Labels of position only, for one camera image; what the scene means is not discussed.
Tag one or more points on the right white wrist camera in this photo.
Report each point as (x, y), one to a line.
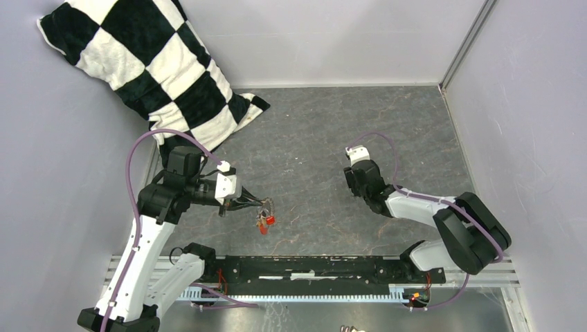
(357, 154)

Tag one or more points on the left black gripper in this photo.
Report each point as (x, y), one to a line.
(230, 203)

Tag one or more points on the corner aluminium post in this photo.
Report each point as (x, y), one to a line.
(469, 39)

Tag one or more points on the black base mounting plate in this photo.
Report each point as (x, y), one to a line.
(315, 275)

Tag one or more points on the black white checkered pillow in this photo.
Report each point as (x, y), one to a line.
(152, 58)

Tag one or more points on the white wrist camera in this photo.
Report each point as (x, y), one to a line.
(357, 154)
(228, 183)

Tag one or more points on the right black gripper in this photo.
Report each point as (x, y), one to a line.
(350, 179)

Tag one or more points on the red key tag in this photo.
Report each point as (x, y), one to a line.
(264, 222)

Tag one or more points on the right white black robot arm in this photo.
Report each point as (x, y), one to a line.
(471, 237)

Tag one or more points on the slotted white cable duct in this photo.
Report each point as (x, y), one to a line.
(393, 295)

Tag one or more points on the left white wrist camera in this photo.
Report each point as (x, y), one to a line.
(228, 183)

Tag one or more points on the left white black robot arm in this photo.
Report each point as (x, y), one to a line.
(130, 302)

